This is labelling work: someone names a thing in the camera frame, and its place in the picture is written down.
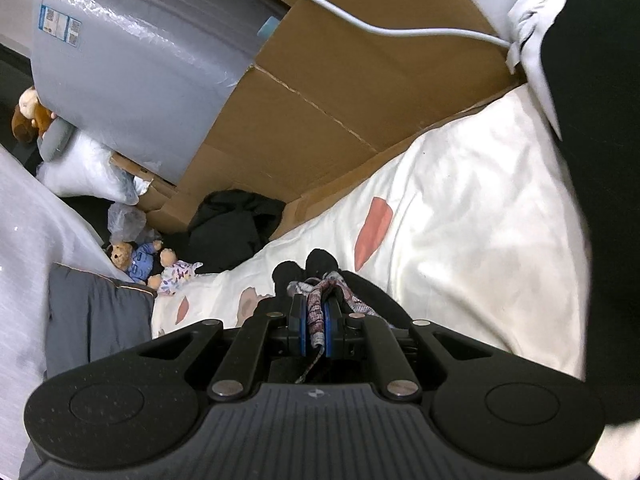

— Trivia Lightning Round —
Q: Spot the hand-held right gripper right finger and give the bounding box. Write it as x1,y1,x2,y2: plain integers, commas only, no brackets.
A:
322,298,497,402

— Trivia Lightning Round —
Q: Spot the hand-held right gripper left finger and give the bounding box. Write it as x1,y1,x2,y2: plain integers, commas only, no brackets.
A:
137,294,307,402

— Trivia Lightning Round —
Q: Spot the floral patterned garment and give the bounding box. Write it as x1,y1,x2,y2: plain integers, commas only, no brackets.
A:
286,270,383,386

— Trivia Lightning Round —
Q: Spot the black beaded garment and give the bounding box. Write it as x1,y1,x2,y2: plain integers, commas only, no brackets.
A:
235,247,418,333

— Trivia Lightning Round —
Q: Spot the black clothes pile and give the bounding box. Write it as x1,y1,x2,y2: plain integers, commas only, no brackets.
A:
187,190,287,276

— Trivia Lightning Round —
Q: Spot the plush doll in floral outfit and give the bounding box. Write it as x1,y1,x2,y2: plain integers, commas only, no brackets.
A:
147,247,205,297

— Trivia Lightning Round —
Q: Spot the teddy bear in blue outfit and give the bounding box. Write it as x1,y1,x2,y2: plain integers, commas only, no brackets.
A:
109,240,165,286

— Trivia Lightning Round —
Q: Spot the white printed bed sheet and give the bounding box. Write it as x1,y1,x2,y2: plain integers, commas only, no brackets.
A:
150,82,640,480

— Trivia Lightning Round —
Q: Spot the clear plastic bag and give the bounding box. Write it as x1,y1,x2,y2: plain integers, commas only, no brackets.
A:
107,202,161,248

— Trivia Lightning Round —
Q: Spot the dark grey cushion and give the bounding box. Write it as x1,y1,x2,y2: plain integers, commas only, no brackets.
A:
45,262,156,378

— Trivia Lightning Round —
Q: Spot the cardboard box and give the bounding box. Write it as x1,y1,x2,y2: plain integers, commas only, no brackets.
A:
110,0,528,241

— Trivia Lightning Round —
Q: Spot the white plastic bag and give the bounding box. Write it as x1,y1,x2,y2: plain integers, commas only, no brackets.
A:
36,130,141,206

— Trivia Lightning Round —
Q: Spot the grey plastic-wrapped suitcase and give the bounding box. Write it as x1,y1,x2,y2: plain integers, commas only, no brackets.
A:
30,0,291,186

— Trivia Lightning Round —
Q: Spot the small grey pillow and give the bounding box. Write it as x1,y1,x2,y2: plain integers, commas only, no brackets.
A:
37,116,76,163

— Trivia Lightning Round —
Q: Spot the brown plush toy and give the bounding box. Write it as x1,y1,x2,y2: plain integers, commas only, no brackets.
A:
11,86,56,143

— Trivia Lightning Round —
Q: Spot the white crumpled cloth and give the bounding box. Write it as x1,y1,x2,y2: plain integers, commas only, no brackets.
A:
505,0,571,136

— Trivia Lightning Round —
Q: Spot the white cable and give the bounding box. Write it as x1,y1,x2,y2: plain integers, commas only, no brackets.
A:
217,0,516,48

